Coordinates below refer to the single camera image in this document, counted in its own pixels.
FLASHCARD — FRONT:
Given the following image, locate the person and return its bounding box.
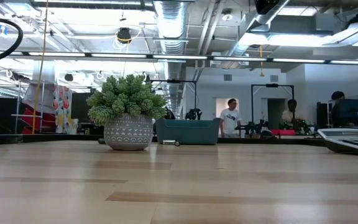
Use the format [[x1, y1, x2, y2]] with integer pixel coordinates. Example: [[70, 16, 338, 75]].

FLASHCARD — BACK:
[[329, 90, 354, 128], [219, 98, 242, 139], [165, 107, 177, 121], [281, 98, 298, 128]]

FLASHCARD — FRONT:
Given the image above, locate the dark teal plastic bin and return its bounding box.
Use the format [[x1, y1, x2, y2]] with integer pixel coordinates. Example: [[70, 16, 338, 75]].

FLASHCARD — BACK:
[[154, 117, 221, 146]]

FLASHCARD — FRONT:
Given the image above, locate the green succulent in grey pot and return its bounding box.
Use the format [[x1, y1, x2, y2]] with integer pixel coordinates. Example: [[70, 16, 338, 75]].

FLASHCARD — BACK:
[[85, 73, 168, 151]]

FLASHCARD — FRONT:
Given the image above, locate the LED light bar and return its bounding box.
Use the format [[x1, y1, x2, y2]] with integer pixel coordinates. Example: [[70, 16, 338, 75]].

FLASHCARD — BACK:
[[0, 49, 358, 66]]

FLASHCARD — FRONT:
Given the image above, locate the red tray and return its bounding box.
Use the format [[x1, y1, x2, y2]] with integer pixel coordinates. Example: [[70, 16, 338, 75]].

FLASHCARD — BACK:
[[271, 129, 296, 136]]

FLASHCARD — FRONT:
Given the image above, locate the white ceiling sensor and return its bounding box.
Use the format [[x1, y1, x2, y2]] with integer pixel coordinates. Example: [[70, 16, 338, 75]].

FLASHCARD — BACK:
[[221, 9, 234, 22]]

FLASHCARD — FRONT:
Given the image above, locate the colourful patterned cloth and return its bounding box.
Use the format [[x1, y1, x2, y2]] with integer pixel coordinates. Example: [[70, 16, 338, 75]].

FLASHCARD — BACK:
[[53, 85, 74, 134]]

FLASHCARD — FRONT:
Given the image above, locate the red board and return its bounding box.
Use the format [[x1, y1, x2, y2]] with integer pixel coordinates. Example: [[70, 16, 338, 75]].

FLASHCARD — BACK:
[[20, 107, 56, 135]]

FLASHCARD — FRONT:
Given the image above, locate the black cabinet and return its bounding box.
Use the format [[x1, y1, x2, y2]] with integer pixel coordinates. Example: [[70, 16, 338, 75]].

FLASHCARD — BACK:
[[316, 101, 332, 129]]

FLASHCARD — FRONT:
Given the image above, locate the grey desk calculator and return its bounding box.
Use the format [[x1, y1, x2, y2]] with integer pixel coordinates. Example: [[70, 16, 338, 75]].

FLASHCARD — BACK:
[[316, 128, 358, 157]]

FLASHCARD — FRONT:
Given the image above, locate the grey cart with monitor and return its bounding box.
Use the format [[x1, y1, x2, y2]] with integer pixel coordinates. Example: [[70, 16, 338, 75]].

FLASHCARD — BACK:
[[328, 93, 358, 129]]

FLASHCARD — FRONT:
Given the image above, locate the black background station frame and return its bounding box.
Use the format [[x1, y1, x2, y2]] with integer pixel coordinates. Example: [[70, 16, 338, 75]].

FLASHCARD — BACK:
[[250, 83, 295, 131], [149, 78, 198, 118]]

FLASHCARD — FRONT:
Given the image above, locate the silver ceiling duct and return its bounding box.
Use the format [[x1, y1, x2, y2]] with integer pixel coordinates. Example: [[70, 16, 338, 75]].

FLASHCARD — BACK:
[[227, 0, 291, 68], [153, 0, 188, 110]]

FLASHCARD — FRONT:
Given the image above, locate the black ceiling camera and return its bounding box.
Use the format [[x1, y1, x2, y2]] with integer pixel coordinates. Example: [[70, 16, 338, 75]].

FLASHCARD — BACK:
[[116, 27, 132, 44]]

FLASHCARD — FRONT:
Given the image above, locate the yellow pendant cord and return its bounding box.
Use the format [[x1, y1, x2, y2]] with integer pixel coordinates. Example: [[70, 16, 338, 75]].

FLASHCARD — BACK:
[[259, 45, 265, 78]]

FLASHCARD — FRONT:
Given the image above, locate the yellow cable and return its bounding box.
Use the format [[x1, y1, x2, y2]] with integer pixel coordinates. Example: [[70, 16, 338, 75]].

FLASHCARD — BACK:
[[31, 0, 49, 135]]

